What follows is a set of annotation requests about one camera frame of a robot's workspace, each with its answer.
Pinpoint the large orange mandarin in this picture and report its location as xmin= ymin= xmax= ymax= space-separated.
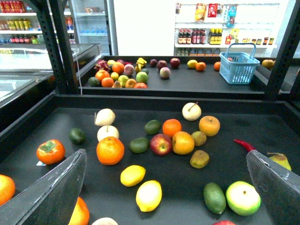
xmin=96 ymin=136 xmax=125 ymax=165

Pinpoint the red chili pepper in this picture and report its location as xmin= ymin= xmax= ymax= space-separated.
xmin=233 ymin=139 xmax=256 ymax=152

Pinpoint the red apple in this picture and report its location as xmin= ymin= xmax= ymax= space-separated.
xmin=150 ymin=134 xmax=173 ymax=156

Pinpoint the yellow orange round fruit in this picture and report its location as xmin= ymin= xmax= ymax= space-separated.
xmin=172 ymin=131 xmax=195 ymax=155

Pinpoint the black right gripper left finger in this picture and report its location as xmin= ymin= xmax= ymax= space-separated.
xmin=0 ymin=149 xmax=87 ymax=225

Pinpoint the yellow lemon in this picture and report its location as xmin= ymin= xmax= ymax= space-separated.
xmin=120 ymin=165 xmax=146 ymax=187
xmin=135 ymin=180 xmax=162 ymax=212

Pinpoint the small blue basket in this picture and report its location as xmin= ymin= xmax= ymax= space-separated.
xmin=219 ymin=43 xmax=260 ymax=85

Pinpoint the green apple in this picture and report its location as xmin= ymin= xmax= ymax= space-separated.
xmin=225 ymin=181 xmax=261 ymax=216

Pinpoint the orange persimmon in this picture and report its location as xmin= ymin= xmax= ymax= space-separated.
xmin=36 ymin=139 xmax=66 ymax=165

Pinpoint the dark green avocado front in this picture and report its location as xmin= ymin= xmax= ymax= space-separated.
xmin=203 ymin=182 xmax=226 ymax=214

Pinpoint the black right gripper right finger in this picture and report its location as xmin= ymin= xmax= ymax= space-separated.
xmin=246 ymin=150 xmax=300 ymax=225

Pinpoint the brown kiwi fruit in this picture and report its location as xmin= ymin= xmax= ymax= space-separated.
xmin=190 ymin=150 xmax=210 ymax=169

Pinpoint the white pear with stem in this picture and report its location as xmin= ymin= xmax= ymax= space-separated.
xmin=182 ymin=102 xmax=202 ymax=121

